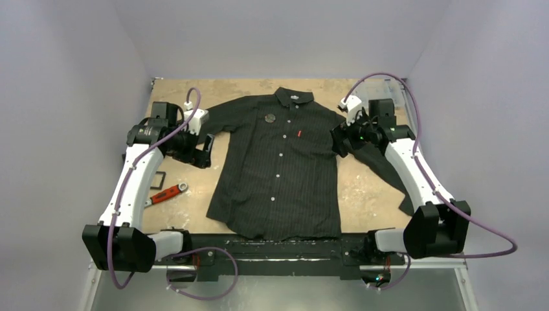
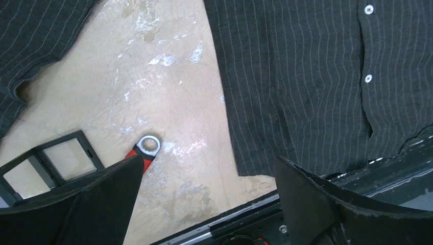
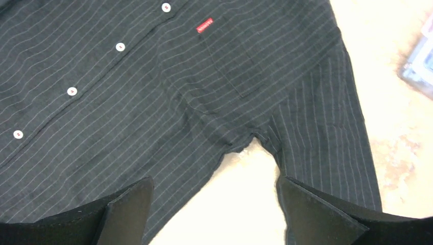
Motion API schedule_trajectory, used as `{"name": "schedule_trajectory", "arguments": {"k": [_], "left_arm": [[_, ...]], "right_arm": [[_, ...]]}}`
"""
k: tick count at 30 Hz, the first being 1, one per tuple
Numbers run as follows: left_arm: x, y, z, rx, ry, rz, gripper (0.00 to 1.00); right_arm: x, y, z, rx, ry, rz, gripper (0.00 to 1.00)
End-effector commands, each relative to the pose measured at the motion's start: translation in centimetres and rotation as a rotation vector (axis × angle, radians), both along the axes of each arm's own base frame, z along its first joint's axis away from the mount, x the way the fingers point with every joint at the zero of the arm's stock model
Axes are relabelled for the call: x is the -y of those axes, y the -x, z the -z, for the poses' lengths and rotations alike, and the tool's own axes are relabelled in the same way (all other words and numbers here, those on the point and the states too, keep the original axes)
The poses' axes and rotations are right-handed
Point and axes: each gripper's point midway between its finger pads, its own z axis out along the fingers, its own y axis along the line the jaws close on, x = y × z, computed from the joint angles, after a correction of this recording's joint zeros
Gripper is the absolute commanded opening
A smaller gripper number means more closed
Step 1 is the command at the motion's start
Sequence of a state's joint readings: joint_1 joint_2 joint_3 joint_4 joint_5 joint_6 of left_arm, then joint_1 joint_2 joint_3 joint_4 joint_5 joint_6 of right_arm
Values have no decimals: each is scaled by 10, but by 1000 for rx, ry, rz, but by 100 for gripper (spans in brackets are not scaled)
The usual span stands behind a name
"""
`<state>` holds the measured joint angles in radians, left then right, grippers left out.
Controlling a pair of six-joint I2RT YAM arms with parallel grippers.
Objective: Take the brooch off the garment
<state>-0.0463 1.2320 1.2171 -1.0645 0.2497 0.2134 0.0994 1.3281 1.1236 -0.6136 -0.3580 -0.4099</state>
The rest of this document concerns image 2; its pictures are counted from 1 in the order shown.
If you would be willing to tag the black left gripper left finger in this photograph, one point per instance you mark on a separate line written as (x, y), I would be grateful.
(93, 210)

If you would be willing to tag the red handled ratchet wrench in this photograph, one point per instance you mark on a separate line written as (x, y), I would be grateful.
(148, 155)

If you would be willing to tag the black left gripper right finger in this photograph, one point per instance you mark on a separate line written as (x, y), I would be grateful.
(317, 211)

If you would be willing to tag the black rectangular frame tray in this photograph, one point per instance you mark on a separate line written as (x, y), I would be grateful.
(48, 166)

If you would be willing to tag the dark pinstriped button shirt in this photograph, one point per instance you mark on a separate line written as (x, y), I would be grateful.
(329, 85)

